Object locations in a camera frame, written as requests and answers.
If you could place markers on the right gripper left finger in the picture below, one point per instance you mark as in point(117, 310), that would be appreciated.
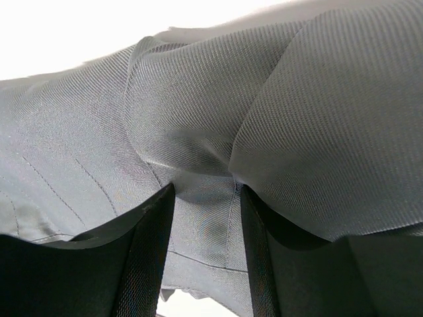
point(115, 269)

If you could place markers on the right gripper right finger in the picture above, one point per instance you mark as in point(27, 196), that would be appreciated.
point(295, 273)

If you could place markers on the grey pleated skirt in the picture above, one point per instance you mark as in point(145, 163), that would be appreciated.
point(317, 108)

